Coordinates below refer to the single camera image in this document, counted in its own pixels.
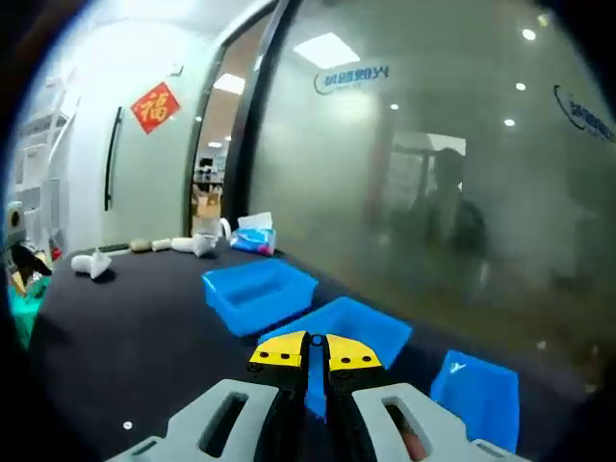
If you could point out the white curved plastic object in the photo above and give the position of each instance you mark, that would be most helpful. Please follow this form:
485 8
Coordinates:
195 244

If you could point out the cardboard box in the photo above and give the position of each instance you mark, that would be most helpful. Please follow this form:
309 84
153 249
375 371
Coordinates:
208 204

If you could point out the large white plastic object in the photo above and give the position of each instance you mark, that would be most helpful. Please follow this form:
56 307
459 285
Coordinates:
92 264

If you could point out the blue plastic bin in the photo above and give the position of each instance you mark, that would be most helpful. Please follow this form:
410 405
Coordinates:
356 327
260 293
476 399

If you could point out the beige lumpy object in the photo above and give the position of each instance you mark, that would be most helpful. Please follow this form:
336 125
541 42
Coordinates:
139 245

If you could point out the red diamond paper decoration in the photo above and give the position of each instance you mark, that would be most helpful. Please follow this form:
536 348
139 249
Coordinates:
155 107

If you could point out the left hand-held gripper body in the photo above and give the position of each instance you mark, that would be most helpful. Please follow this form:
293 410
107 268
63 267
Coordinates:
15 219

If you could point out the blue floral tissue pack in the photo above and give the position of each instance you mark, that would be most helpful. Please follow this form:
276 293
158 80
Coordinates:
254 239

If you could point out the small white cylinder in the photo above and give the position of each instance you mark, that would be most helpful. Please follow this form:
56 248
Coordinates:
161 244

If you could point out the clear glass mug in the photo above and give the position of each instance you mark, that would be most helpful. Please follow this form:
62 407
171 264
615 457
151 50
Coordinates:
217 230

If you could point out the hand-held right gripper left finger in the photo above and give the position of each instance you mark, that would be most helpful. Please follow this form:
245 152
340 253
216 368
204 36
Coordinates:
178 438

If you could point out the white shelving rack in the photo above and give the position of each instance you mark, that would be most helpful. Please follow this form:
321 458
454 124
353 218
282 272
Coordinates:
41 144

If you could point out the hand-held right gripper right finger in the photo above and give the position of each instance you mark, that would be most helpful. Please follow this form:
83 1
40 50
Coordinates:
450 438

